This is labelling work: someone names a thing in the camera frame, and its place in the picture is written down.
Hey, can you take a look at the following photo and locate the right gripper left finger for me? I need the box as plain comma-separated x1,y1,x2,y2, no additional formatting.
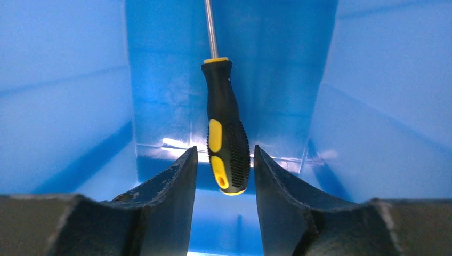
1,147,198,255

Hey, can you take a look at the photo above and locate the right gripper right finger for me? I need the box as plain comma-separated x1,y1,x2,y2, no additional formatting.
254,146,451,255

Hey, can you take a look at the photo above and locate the black yellow screwdriver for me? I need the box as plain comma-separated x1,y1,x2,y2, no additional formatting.
201,1,251,196

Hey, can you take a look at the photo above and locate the blue plastic bin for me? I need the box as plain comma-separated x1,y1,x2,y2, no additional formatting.
1,1,451,255

